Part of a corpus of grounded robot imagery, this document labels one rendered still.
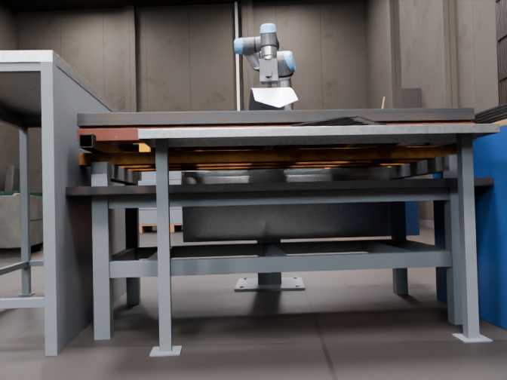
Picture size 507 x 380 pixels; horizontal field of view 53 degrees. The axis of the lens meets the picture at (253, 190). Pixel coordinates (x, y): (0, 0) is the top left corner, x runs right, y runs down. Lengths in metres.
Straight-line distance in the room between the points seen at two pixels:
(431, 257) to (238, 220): 1.08
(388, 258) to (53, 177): 1.29
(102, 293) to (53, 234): 0.33
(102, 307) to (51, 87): 0.83
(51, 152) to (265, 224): 1.30
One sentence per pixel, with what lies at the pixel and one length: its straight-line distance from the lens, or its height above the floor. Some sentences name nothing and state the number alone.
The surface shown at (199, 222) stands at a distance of 2.75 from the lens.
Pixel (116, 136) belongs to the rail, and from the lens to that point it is 2.02.
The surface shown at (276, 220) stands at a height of 0.40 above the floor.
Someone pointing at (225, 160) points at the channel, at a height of 0.68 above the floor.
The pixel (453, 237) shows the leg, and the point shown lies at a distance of 2.18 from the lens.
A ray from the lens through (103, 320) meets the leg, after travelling 2.07.
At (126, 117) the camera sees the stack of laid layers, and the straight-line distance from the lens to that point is 2.03.
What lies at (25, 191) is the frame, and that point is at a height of 0.60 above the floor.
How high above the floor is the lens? 0.51
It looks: 1 degrees up
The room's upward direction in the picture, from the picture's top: 1 degrees counter-clockwise
